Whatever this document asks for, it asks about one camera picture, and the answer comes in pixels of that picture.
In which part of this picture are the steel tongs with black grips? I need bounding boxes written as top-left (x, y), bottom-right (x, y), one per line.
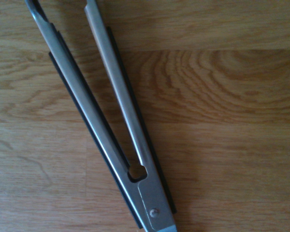
top-left (24, 0), bottom-right (178, 232)

